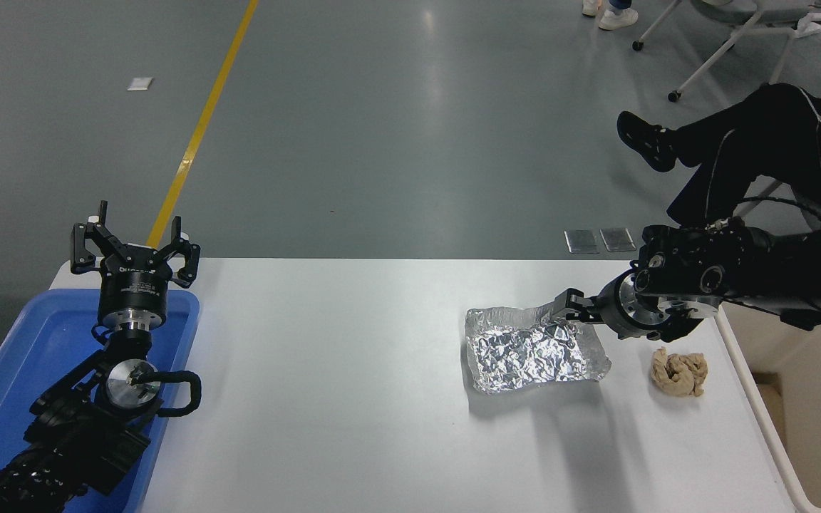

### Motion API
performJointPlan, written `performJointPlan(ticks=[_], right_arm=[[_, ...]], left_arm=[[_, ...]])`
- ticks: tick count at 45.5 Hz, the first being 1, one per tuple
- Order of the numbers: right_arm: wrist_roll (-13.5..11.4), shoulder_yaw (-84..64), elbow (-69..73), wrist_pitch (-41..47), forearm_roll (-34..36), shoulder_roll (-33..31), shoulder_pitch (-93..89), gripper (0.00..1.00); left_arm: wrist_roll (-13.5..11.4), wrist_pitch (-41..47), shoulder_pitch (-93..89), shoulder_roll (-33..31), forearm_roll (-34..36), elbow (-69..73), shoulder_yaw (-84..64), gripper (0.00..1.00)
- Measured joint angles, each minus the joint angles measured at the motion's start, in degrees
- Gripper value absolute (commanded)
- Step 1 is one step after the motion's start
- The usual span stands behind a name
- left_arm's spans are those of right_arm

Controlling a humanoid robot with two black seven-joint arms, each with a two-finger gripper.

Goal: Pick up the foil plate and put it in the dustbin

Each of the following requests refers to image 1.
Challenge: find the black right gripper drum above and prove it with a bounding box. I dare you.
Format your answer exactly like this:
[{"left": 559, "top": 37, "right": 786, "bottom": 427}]
[{"left": 594, "top": 276, "right": 632, "bottom": 338}]

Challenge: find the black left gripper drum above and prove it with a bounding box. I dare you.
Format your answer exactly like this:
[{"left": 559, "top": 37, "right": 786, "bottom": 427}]
[{"left": 97, "top": 246, "right": 173, "bottom": 328}]

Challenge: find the foil plate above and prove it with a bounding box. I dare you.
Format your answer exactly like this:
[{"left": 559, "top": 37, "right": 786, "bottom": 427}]
[{"left": 464, "top": 303, "right": 612, "bottom": 395}]

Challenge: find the metal floor plate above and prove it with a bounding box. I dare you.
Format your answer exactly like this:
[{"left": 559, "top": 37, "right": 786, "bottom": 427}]
[
  {"left": 599, "top": 227, "right": 637, "bottom": 252},
  {"left": 564, "top": 229, "right": 600, "bottom": 254}
]

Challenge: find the crumpled tan paper ball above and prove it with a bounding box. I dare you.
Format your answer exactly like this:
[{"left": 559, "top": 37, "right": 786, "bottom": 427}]
[{"left": 650, "top": 347, "right": 708, "bottom": 398}]

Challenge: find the blue plastic tray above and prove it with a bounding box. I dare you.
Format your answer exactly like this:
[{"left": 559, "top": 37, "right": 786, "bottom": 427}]
[{"left": 0, "top": 289, "right": 201, "bottom": 513}]

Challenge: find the seated person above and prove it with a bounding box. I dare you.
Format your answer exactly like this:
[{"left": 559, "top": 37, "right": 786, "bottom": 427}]
[{"left": 616, "top": 83, "right": 821, "bottom": 230}]

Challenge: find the standing person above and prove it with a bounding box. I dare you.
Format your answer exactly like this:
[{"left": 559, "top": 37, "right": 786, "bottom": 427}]
[{"left": 582, "top": 0, "right": 639, "bottom": 31}]

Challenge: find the white wheeled chair frame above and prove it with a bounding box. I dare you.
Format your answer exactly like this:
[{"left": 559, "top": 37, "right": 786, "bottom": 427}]
[{"left": 631, "top": 0, "right": 821, "bottom": 103}]

